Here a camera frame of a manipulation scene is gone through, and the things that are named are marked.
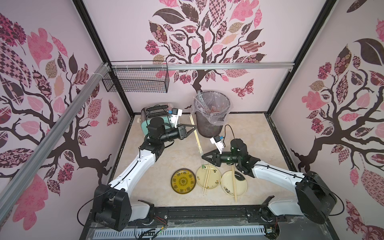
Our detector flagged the cream middle plate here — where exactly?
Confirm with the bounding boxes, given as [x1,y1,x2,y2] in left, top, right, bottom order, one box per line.
[196,165,222,190]

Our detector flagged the mint green toaster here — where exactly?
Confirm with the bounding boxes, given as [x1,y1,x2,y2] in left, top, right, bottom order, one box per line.
[140,103,174,135]

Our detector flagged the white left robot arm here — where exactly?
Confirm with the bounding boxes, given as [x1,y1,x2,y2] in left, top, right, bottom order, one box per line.
[92,117,197,232]

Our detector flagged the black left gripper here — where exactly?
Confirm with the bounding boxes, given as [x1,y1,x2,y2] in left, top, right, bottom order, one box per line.
[160,123,198,143]

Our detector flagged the black mesh trash bin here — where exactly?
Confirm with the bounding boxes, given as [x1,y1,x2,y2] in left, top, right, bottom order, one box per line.
[192,91,232,138]

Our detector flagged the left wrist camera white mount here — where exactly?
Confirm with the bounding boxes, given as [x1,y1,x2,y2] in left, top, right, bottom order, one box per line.
[168,108,183,128]

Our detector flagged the white slotted cable duct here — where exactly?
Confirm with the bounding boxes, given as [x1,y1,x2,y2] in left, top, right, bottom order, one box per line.
[91,226,266,240]

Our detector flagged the disposable chopsticks red print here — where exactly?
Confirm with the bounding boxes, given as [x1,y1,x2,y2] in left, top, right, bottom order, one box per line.
[232,164,238,203]

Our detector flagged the cream plate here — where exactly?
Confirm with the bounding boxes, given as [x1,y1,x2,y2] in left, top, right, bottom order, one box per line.
[196,165,222,190]
[221,171,248,198]

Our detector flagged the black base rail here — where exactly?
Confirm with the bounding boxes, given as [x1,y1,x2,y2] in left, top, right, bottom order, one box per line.
[128,205,287,227]

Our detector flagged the aluminium frame bar back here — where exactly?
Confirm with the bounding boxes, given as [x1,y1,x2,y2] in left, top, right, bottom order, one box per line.
[112,62,295,71]

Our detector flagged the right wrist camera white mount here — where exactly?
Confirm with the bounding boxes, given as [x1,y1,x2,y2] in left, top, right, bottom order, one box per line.
[210,136,225,154]

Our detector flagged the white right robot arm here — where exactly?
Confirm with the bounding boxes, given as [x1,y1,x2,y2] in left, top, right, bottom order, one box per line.
[202,137,337,225]

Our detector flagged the black wire wall basket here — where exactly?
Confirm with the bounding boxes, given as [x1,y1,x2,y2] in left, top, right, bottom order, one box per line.
[103,60,170,93]

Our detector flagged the dark green yellow plate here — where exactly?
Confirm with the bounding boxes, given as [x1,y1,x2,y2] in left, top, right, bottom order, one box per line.
[171,168,197,195]

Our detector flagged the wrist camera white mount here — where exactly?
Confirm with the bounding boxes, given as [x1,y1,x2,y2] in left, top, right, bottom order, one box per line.
[210,136,225,154]
[168,108,183,128]

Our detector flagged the cream right plate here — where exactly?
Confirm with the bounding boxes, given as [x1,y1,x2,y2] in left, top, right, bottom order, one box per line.
[221,171,248,198]

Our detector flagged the clear plastic bin liner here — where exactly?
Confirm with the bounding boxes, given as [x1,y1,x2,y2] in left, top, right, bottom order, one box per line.
[191,91,232,126]

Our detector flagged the aluminium frame bar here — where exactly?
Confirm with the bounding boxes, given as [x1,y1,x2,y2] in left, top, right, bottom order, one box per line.
[1,63,110,223]
[112,62,295,71]

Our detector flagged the aluminium frame bar left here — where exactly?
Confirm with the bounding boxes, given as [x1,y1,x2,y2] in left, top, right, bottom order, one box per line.
[1,63,110,223]

